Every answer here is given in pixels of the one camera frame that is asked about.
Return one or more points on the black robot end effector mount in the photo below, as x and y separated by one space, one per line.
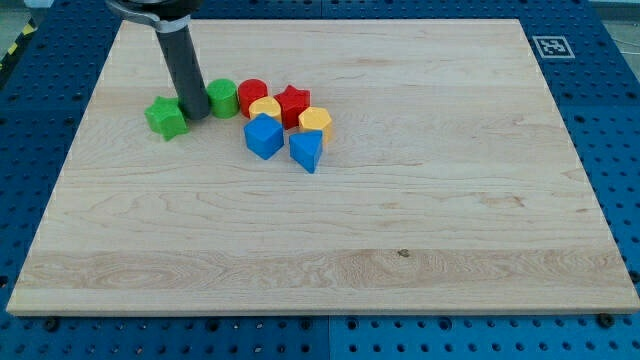
164 16

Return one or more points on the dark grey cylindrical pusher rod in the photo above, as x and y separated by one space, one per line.
181 60

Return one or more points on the green star block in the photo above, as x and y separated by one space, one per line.
165 117

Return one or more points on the red star block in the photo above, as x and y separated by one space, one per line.
293 102

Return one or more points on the green cylinder block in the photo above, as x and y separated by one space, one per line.
223 97

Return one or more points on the red cylinder block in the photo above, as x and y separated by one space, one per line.
248 91

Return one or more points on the yellow half-round block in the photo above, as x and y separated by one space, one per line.
266 105

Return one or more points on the blue cube block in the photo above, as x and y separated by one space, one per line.
264 136

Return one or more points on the yellow hexagon block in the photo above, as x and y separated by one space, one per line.
317 118

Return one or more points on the blue triangle block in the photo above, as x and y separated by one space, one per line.
306 149

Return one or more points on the black bolt front left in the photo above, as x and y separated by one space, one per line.
51 324

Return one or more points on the black bolt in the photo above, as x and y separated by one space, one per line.
51 324
605 320

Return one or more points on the light wooden board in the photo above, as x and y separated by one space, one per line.
449 185

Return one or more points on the white fiducial marker tag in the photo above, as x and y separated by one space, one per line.
553 47

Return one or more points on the black bolt front right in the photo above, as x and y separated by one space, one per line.
605 320

